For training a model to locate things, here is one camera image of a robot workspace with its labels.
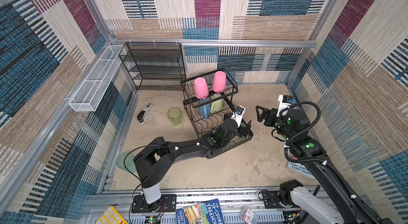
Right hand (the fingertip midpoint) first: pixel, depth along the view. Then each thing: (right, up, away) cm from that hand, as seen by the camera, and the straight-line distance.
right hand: (265, 110), depth 75 cm
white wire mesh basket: (-79, +6, -4) cm, 80 cm away
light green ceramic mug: (-21, +2, +24) cm, 32 cm away
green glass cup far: (-47, -4, +27) cm, 54 cm away
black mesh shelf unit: (-62, +29, +36) cm, 78 cm away
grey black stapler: (-67, -4, +27) cm, 72 cm away
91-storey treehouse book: (-26, -44, -6) cm, 51 cm away
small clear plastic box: (-9, -45, -6) cm, 46 cm away
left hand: (-9, -4, +4) cm, 10 cm away
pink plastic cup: (-20, +15, +11) cm, 27 cm away
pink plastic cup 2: (-30, +11, +7) cm, 33 cm away
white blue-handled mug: (-28, -1, +20) cm, 34 cm away
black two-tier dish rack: (-31, -10, +23) cm, 40 cm away
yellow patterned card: (-68, -46, -5) cm, 82 cm away
